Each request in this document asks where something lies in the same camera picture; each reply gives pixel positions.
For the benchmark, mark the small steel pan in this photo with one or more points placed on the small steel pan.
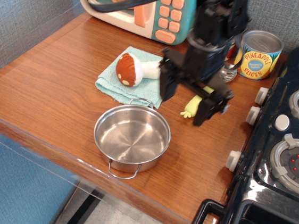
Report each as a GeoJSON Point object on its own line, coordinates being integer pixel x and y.
{"type": "Point", "coordinates": [131, 138]}

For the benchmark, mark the plush brown mushroom toy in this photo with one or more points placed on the plush brown mushroom toy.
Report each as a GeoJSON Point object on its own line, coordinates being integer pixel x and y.
{"type": "Point", "coordinates": [131, 71]}

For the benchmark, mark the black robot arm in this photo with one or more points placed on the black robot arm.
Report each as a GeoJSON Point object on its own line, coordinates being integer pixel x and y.
{"type": "Point", "coordinates": [217, 23]}

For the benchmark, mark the white stove knob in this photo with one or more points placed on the white stove knob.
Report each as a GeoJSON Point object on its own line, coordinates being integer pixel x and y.
{"type": "Point", "coordinates": [253, 115]}
{"type": "Point", "coordinates": [232, 160]}
{"type": "Point", "coordinates": [261, 95]}

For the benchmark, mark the black toy stove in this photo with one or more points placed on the black toy stove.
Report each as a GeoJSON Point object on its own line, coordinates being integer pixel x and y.
{"type": "Point", "coordinates": [265, 185]}

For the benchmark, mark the pineapple slices can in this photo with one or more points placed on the pineapple slices can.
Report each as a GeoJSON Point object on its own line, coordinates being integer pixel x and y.
{"type": "Point", "coordinates": [258, 54]}

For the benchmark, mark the white stove knob middle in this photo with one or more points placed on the white stove knob middle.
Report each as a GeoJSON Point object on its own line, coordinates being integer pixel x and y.
{"type": "Point", "coordinates": [253, 115]}

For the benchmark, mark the white stove knob upper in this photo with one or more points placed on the white stove knob upper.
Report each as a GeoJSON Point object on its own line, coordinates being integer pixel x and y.
{"type": "Point", "coordinates": [261, 95]}

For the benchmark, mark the white stove knob lower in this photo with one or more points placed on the white stove knob lower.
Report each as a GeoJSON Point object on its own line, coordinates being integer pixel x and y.
{"type": "Point", "coordinates": [232, 160]}

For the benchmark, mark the yellow handled metal spoon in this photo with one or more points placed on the yellow handled metal spoon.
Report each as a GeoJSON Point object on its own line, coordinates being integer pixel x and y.
{"type": "Point", "coordinates": [226, 74]}

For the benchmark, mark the light blue rag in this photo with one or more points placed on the light blue rag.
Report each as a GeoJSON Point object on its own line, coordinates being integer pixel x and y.
{"type": "Point", "coordinates": [148, 89]}

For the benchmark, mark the teal toy microwave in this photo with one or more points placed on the teal toy microwave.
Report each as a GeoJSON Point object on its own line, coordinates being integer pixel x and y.
{"type": "Point", "coordinates": [166, 21]}

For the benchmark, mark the tomato sauce can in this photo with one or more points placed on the tomato sauce can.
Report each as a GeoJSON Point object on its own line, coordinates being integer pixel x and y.
{"type": "Point", "coordinates": [230, 50]}

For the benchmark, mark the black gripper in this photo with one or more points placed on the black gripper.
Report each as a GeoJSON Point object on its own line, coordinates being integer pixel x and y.
{"type": "Point", "coordinates": [197, 70]}

